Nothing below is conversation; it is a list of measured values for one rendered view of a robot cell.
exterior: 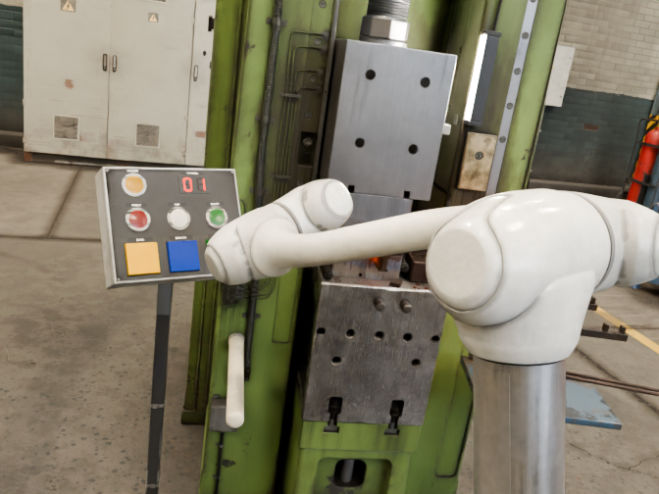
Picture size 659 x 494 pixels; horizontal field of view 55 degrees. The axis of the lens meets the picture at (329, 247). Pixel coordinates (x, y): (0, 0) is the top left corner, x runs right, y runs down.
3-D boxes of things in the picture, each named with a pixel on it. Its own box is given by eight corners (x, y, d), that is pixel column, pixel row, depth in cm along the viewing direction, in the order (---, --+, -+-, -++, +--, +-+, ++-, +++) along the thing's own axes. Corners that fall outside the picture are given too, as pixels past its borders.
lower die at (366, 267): (397, 281, 186) (402, 254, 184) (330, 275, 183) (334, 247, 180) (371, 237, 226) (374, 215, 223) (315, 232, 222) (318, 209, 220)
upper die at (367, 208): (407, 231, 182) (413, 199, 179) (338, 224, 178) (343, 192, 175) (378, 196, 221) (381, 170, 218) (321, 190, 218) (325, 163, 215)
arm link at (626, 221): (555, 184, 90) (498, 187, 81) (693, 189, 76) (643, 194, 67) (550, 275, 92) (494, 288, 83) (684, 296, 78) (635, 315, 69)
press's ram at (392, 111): (458, 204, 181) (487, 59, 169) (326, 190, 175) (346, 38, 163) (419, 173, 220) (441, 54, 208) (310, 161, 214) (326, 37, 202)
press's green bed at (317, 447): (396, 546, 211) (422, 425, 197) (284, 545, 204) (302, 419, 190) (366, 445, 263) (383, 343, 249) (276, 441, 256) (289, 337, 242)
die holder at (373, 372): (423, 425, 196) (451, 293, 183) (301, 420, 190) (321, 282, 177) (384, 343, 249) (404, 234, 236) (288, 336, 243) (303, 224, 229)
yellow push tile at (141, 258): (161, 273, 150) (157, 242, 151) (129, 275, 146) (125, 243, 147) (158, 274, 152) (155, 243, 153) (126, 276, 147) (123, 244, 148)
